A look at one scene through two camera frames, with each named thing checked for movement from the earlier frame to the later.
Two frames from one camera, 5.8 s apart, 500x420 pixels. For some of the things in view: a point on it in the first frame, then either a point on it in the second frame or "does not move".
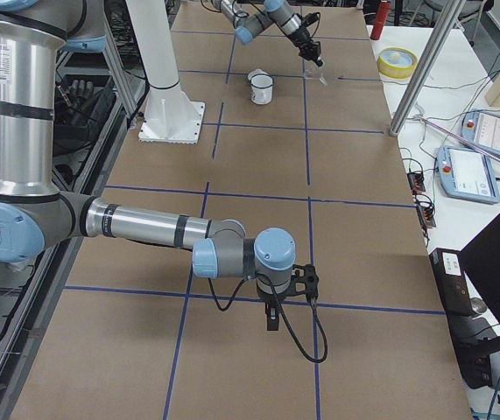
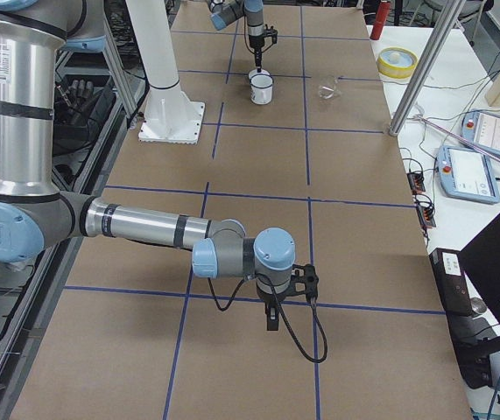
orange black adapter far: [417, 181] does not move
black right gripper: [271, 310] does not move
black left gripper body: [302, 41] -> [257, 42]
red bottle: [382, 15] does not move
